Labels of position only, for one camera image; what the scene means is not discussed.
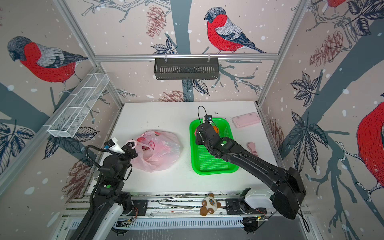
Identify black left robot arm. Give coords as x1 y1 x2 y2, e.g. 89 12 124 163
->
71 139 138 240

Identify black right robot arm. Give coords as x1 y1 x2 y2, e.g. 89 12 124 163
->
195 122 306 220

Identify white wire mesh shelf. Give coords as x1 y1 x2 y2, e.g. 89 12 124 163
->
48 73 110 138

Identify green plastic basket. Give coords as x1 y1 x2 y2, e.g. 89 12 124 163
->
190 120 239 176

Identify black hanging wall basket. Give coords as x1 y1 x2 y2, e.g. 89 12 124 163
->
154 58 220 80

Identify orange fruit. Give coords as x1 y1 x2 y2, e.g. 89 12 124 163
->
213 126 219 134

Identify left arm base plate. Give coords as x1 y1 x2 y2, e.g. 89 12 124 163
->
128 200 148 217

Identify metal tongs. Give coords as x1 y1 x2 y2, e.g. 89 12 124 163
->
158 193 194 210

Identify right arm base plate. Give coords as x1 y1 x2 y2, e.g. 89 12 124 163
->
223 199 267 216

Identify pink plastic bag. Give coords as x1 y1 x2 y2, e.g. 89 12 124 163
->
131 130 183 173

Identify brown white plush toy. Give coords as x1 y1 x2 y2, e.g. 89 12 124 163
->
200 193 222 217

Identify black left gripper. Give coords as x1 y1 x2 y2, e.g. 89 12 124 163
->
116 138 138 181

